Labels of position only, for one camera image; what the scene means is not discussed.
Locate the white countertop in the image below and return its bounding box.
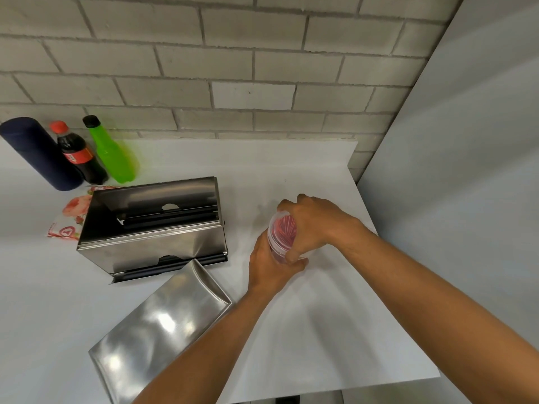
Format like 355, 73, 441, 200
0, 138, 441, 404

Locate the floral napkin packet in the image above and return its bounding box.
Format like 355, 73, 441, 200
46, 185, 121, 242

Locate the person's right hand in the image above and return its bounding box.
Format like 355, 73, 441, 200
276, 194, 371, 264

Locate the cola bottle red cap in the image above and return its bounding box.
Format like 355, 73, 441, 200
49, 120, 109, 185

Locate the steel dispenser lid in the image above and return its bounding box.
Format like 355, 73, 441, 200
88, 259, 233, 404

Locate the green bottle black cap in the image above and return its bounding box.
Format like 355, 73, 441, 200
82, 114, 138, 185

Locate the person's right forearm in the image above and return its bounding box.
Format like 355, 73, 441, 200
335, 226, 539, 404

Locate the person's left hand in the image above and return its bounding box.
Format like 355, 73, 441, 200
247, 235, 309, 297

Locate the clear cup with red straws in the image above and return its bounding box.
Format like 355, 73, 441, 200
267, 210, 317, 265

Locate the person's left forearm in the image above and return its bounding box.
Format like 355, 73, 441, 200
133, 288, 277, 404

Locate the dark blue cylindrical bottle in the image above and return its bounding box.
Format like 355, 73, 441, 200
0, 117, 84, 192

